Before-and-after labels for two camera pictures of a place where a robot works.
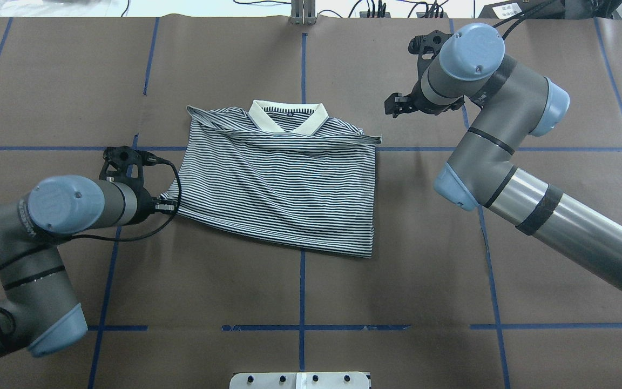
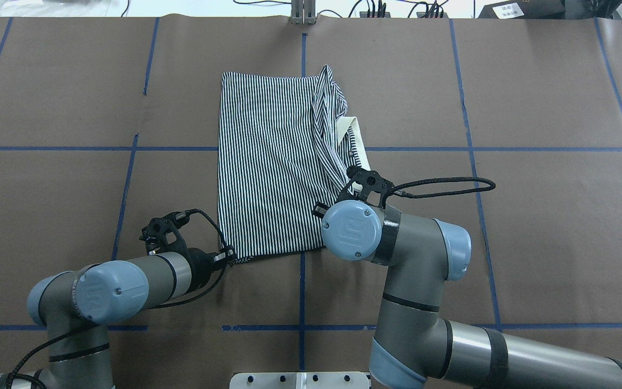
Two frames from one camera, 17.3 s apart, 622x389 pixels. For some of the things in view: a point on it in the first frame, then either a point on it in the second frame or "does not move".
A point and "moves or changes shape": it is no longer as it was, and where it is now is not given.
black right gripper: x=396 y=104 to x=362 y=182
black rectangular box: x=554 y=9 does not move
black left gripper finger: x=166 y=206 to x=225 y=257
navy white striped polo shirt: x=287 y=172 moves or changes shape
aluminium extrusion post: x=303 y=12 does not move
